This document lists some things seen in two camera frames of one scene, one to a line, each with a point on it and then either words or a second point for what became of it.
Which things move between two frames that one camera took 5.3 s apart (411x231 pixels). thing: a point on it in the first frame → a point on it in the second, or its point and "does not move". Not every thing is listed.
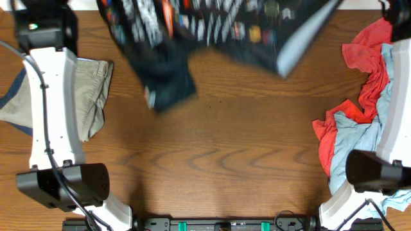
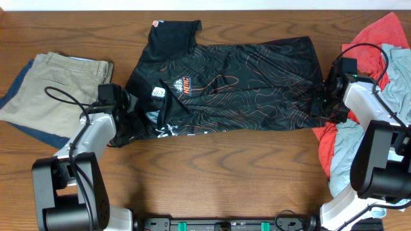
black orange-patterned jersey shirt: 162,33 → 178,88
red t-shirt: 363,54 does not move
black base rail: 220,224 does not move
